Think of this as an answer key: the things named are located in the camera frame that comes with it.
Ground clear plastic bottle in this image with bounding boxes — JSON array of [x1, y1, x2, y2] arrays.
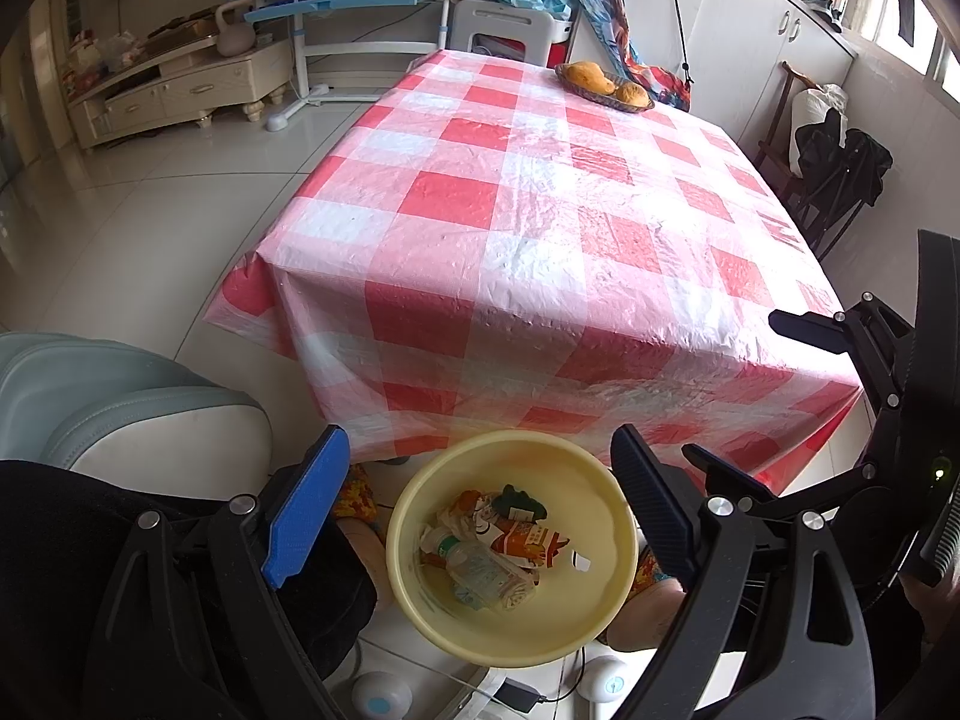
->
[[420, 525, 537, 608]]

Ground yellow plastic basin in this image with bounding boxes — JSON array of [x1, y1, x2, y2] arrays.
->
[[386, 431, 641, 667]]

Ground fruit basket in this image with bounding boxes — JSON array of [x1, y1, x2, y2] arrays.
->
[[555, 61, 656, 113]]

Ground folding chair with clothes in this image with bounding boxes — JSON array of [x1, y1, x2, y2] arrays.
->
[[791, 109, 893, 260]]

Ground red checked tablecloth table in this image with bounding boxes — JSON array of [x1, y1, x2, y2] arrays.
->
[[204, 47, 863, 496]]

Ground colourful drawstring bag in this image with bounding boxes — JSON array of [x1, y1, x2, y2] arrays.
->
[[574, 0, 695, 115]]

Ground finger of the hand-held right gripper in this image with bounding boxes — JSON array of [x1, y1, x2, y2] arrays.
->
[[681, 442, 878, 522], [769, 292, 912, 412]]

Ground white round device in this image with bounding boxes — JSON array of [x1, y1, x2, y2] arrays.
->
[[583, 654, 638, 702], [352, 671, 413, 720]]

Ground plastic bags on cabinet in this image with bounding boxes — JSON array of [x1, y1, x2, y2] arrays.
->
[[64, 30, 147, 87]]

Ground wooden chair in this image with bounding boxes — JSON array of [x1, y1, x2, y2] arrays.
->
[[754, 61, 818, 196]]

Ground black power adapter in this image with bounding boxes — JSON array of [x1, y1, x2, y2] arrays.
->
[[495, 679, 541, 712]]

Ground white bag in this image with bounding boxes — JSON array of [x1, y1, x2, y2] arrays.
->
[[791, 82, 848, 177]]

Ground person's foot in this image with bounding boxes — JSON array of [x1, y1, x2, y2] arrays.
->
[[334, 465, 395, 608], [604, 544, 695, 653]]

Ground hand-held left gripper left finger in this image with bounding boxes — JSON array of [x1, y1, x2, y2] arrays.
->
[[82, 424, 352, 720]]

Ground pink kettlebell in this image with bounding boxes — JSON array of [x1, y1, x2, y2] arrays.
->
[[215, 1, 257, 57]]

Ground orange snack bag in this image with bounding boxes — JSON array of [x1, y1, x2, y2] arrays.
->
[[487, 514, 575, 567]]

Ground light blue chair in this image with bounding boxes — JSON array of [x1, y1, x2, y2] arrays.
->
[[0, 330, 275, 496]]

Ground white television cabinet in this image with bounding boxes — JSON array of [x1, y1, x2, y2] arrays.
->
[[66, 37, 293, 151]]

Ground white plastic stool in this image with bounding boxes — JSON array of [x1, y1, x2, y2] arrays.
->
[[450, 0, 575, 68]]

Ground green toy turtle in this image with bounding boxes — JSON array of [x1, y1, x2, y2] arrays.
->
[[499, 484, 548, 522]]

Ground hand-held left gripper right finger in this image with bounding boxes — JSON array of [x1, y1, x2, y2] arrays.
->
[[610, 424, 878, 720]]

